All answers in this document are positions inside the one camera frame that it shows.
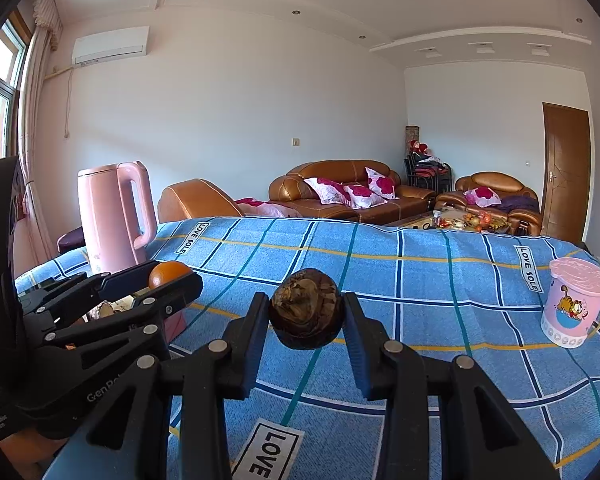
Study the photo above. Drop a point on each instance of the white air conditioner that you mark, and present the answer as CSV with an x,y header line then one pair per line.
x,y
110,46

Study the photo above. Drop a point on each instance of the pink electric kettle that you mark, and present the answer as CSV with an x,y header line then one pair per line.
x,y
105,220

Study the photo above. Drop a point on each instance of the stacked dark chairs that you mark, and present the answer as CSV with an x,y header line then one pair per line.
x,y
430,172

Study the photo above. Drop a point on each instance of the pink cartoon cat cup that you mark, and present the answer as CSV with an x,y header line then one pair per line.
x,y
572,305

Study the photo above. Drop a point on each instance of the window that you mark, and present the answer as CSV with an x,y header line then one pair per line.
x,y
0,90

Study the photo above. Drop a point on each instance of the tall patterned vase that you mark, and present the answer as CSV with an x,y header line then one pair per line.
x,y
412,134

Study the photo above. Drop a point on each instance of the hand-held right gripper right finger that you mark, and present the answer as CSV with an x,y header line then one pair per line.
x,y
355,355

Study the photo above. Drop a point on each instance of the pink tin box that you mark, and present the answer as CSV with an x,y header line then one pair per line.
x,y
176,327

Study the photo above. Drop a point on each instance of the purple blanket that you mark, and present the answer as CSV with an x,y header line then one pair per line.
x,y
520,203

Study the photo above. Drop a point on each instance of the brown white snack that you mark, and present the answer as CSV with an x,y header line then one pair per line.
x,y
100,310

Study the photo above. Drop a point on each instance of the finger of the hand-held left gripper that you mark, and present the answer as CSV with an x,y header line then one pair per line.
x,y
125,280
180,292

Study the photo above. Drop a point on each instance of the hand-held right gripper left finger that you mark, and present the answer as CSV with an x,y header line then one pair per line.
x,y
257,345

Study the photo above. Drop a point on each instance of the brown chocolate ball pastry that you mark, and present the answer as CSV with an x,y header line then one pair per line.
x,y
305,310

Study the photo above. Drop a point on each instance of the cluttered coffee table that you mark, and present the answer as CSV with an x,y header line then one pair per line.
x,y
455,222

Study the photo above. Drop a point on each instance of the brown leather armchair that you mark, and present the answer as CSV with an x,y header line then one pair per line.
x,y
505,182

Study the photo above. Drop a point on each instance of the dark round stool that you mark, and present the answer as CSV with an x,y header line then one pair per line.
x,y
72,240

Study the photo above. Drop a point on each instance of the white pillow magenta flowers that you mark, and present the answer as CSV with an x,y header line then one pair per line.
x,y
327,191
365,196
384,183
481,196

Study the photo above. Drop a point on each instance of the brown leather chaise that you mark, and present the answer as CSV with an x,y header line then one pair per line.
x,y
195,200

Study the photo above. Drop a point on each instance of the brown leather sofa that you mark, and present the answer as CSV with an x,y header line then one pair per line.
x,y
340,170

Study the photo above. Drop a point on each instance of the brown wooden door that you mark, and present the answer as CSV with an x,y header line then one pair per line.
x,y
565,175

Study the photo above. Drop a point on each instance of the blue checked tablecloth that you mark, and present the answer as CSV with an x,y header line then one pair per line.
x,y
430,300

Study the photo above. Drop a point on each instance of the red artificial flowers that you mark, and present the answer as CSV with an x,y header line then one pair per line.
x,y
419,147

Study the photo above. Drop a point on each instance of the pink curtain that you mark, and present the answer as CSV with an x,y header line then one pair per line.
x,y
35,160

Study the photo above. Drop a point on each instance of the orange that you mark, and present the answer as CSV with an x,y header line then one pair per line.
x,y
167,272

